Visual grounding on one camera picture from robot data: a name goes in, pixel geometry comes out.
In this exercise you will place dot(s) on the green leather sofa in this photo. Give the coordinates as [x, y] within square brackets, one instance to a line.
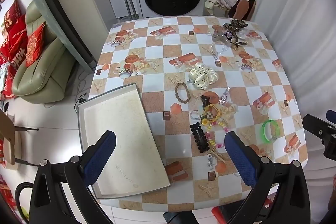
[44, 74]

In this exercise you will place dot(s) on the brown slippers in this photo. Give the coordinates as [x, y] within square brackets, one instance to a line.
[241, 7]

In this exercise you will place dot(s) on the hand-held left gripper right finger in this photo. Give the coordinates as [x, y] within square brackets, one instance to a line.
[240, 158]

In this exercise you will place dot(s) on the cream polka dot scrunchie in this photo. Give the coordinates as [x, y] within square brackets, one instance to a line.
[203, 75]

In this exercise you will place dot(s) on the red printed cushion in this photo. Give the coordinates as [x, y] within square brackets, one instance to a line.
[8, 82]
[14, 37]
[11, 14]
[17, 61]

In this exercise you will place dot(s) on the wooden chair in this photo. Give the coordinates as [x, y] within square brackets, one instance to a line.
[9, 140]

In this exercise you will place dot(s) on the gold pearl hair clip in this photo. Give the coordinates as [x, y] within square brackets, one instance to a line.
[239, 45]

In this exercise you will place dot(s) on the wooden clothespin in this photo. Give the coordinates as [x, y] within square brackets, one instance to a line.
[218, 155]

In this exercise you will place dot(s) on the red cushion round gold print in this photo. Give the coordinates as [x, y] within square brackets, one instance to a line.
[35, 44]

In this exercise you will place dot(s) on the grey shallow tray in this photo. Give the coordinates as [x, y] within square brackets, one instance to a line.
[118, 140]

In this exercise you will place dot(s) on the black power adapter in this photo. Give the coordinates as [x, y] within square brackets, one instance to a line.
[82, 99]

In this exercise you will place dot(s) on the cream cloth bag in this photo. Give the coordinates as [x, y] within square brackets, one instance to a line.
[218, 1]

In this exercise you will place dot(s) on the red object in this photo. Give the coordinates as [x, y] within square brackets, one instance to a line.
[217, 211]

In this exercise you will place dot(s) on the silver star hair clip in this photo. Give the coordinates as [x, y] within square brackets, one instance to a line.
[225, 95]

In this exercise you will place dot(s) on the sunflower hair clip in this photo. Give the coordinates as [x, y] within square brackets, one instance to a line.
[204, 122]

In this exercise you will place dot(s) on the green plastic bangle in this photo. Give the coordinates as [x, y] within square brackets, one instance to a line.
[264, 132]

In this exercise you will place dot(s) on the checkered printed tablecloth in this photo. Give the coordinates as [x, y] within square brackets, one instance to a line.
[162, 56]

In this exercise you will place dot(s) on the leopard print bow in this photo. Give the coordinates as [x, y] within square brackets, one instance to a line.
[235, 24]

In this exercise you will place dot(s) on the person's dark trouser leg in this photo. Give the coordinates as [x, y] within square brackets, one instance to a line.
[181, 218]

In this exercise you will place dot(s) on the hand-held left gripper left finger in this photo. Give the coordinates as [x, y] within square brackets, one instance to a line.
[101, 158]

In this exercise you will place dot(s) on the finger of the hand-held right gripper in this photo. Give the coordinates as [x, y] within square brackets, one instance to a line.
[319, 127]

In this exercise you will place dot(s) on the small black hair claw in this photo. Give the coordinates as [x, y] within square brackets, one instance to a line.
[205, 100]

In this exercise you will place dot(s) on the clear hair claw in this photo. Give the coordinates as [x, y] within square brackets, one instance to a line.
[219, 37]

